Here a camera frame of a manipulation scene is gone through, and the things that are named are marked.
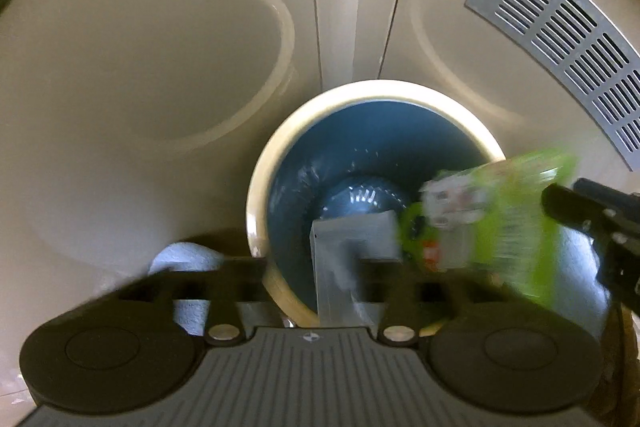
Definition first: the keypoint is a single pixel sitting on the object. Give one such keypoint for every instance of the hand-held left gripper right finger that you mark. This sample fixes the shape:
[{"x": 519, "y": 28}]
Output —
[{"x": 380, "y": 279}]

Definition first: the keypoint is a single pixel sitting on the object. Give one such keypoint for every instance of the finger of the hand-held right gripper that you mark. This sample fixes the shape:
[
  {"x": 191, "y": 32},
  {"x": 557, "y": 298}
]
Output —
[
  {"x": 605, "y": 194},
  {"x": 575, "y": 207}
]

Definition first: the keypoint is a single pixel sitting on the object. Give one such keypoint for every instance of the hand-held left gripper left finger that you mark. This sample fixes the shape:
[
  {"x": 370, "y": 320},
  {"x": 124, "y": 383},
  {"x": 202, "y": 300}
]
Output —
[{"x": 240, "y": 277}]

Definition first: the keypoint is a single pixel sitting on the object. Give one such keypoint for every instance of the grey cardboard piece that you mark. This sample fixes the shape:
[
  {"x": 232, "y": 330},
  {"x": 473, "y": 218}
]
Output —
[{"x": 332, "y": 267}]

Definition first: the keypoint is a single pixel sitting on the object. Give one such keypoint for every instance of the green snack packet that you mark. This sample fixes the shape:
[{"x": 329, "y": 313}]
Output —
[{"x": 510, "y": 217}]

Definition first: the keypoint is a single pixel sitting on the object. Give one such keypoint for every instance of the cream bin with blue bag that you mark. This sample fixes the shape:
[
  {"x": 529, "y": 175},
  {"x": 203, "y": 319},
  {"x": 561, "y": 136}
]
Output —
[{"x": 360, "y": 142}]

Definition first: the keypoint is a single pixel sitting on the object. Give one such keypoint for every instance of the blue fuzzy slipper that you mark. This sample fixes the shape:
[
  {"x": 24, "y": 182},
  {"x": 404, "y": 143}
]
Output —
[{"x": 182, "y": 257}]

